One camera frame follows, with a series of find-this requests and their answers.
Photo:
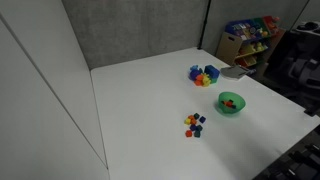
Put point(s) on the large blue toy block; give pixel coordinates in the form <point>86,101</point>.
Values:
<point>211,71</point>

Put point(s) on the blue storage bin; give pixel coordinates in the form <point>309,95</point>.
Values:
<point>237,29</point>

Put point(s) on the wooden toy storage shelf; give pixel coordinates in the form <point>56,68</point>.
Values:
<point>248,41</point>

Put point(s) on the black vertical pole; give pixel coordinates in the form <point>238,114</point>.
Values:
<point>204,25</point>

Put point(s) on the dark green building block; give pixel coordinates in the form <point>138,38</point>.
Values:
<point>197,134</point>
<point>196,115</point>

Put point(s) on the green plastic bowl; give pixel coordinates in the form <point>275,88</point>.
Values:
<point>234,108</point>

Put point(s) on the yellow building block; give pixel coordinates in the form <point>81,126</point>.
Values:
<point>187,121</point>

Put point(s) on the red storage bin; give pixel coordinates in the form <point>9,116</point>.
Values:
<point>270,22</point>

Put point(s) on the orange block in bowl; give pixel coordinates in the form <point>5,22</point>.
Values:
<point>228,103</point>

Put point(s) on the green storage bin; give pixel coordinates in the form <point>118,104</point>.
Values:
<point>259,24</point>

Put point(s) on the orange toy piece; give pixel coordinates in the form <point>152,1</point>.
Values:
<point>199,80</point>

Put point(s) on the dark block in bowl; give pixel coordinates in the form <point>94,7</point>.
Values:
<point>233,106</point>

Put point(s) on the black equipment frame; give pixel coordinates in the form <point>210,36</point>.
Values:
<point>293,160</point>

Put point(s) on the yellow toy piece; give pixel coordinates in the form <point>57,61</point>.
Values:
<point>206,80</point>

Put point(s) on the teal building block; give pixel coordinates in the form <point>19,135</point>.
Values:
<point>199,127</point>

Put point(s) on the dark blue building block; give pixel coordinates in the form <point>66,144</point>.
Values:
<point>192,127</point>

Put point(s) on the orange building block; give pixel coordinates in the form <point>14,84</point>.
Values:
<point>192,119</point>

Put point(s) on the yellow storage bin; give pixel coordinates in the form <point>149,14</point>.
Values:
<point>249,50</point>

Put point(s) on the red building block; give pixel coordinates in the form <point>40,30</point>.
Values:
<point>188,133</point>

